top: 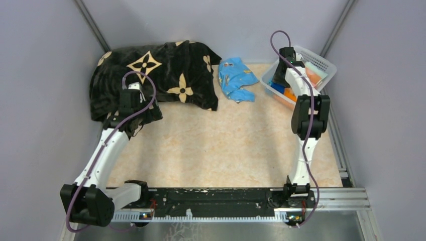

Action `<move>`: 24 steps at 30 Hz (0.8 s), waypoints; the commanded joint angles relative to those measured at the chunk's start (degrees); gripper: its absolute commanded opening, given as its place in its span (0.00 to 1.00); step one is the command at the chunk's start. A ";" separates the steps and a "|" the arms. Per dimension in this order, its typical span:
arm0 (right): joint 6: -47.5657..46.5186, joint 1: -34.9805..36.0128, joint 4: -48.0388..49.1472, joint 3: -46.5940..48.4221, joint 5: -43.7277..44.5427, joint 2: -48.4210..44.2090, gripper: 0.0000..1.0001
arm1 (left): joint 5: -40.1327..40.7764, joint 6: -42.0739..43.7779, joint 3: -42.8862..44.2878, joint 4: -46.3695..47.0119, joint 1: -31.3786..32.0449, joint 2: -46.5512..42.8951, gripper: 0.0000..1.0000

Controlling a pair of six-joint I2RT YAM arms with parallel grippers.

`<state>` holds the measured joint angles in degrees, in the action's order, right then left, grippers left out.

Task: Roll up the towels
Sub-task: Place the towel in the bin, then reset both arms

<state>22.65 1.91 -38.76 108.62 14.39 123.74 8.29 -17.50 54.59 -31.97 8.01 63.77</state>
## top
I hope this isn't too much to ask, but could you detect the black blanket with beige flowers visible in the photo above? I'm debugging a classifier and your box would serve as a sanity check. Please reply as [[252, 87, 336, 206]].
[[89, 40, 221, 121]]

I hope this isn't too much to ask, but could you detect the orange bear rolled towel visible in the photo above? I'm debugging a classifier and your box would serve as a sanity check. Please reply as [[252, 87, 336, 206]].
[[283, 88, 297, 102]]

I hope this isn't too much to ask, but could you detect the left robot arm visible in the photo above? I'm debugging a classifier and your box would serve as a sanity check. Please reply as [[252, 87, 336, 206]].
[[60, 88, 162, 233]]

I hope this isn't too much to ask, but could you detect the light blue patterned cloth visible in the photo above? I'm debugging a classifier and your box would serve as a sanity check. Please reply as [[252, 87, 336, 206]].
[[218, 57, 259, 103]]

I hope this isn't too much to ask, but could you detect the mint green rolled towel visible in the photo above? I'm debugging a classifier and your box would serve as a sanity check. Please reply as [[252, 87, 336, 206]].
[[304, 61, 328, 80]]

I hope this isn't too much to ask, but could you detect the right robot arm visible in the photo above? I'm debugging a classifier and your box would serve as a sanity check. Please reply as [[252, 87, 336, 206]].
[[273, 47, 331, 207]]

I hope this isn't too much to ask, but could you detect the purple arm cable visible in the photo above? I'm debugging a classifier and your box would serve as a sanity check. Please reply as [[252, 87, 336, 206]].
[[65, 71, 157, 233], [269, 30, 321, 229]]

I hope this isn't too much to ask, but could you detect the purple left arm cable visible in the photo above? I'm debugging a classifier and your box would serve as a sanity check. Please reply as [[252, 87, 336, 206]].
[[65, 71, 157, 233]]

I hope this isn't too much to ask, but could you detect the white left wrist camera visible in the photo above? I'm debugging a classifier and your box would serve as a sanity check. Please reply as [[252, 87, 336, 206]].
[[128, 82, 146, 103]]

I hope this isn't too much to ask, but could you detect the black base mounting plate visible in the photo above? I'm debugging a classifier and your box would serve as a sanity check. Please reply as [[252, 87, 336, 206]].
[[124, 188, 315, 218]]

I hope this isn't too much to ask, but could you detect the dark blue towel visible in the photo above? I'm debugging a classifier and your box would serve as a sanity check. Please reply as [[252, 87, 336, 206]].
[[270, 82, 285, 94]]

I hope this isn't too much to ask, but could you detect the aluminium frame rail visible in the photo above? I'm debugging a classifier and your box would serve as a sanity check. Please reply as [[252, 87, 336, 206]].
[[111, 188, 370, 225]]

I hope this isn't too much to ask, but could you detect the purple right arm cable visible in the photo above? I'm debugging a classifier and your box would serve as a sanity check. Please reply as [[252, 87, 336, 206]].
[[269, 30, 321, 229]]

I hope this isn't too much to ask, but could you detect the white plastic basket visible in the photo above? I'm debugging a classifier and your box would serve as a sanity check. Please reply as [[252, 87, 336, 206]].
[[260, 45, 337, 109]]

